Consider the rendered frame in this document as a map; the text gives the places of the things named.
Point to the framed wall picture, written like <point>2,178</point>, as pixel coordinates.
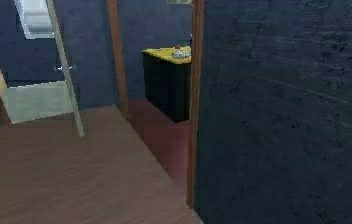
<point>180,1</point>

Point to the grey room door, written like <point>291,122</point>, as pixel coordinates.
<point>66,71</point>

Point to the small red ball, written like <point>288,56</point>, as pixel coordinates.
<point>177,47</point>

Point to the grey dish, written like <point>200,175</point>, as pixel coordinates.
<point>180,53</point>

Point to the white window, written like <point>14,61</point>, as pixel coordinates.
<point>35,16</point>

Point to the black cabinet with yellow top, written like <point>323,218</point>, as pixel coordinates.
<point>165,83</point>

